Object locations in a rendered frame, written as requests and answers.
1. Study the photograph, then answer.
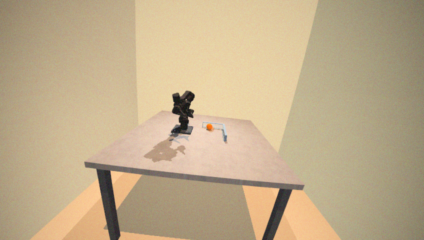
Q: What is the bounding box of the clear l-shaped low wall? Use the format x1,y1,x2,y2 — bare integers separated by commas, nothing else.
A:
203,122,225,139

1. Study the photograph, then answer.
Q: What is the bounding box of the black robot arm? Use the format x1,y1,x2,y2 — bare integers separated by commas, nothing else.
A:
172,90,195,130

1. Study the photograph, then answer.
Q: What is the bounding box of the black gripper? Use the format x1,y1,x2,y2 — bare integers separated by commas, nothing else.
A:
172,104,194,118

